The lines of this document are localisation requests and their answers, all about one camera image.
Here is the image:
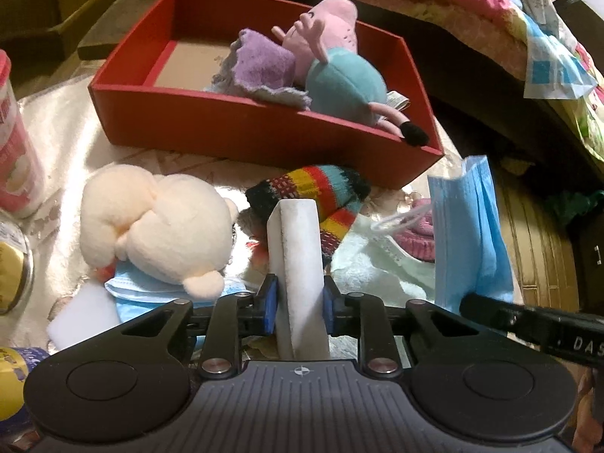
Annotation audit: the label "blue and yellow can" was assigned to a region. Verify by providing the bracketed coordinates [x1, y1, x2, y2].
[0, 347, 50, 421]

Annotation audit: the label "clear plastic wrapper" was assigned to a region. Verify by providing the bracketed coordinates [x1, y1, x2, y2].
[370, 204, 434, 236]

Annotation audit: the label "cream plush toy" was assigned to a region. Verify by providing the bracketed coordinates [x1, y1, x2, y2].
[80, 164, 240, 299]

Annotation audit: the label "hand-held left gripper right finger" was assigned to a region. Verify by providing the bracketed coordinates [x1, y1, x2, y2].
[322, 274, 477, 381]

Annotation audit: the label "bed with dark frame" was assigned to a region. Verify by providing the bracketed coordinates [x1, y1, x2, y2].
[406, 9, 604, 180]

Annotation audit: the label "purple cloth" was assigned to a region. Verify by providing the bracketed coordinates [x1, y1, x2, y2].
[204, 28, 313, 110]

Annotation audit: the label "flat white sponge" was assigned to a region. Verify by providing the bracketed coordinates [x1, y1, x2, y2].
[47, 283, 126, 352]

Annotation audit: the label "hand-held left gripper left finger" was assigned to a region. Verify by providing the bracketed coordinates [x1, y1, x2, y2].
[120, 274, 279, 381]

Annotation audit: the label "red and white canister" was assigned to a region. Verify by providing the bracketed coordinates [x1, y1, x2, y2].
[0, 49, 48, 218]

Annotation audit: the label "red cardboard box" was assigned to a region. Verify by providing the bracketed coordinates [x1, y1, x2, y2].
[88, 0, 445, 190]

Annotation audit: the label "wooden stool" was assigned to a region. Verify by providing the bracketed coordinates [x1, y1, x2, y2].
[0, 0, 166, 62]

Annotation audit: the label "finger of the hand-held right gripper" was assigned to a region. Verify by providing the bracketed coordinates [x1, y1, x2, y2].
[459, 293, 543, 346]

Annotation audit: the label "pink pig plush toy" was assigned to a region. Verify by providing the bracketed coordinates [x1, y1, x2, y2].
[271, 0, 431, 148]

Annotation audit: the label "white embroidered tablecloth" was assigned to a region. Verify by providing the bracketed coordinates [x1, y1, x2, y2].
[0, 71, 454, 354]

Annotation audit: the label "blue face mask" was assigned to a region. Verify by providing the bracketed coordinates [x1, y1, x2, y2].
[427, 155, 515, 314]
[104, 262, 258, 326]

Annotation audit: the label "striped knit sock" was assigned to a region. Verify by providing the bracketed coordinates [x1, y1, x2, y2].
[244, 164, 372, 267]

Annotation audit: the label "pink knit hat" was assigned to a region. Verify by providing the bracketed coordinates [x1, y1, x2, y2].
[394, 198, 437, 262]

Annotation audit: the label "white sponge block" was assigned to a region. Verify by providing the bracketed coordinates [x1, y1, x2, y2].
[267, 199, 331, 359]

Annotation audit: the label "round metal tin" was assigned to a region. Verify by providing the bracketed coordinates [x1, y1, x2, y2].
[0, 219, 35, 316]

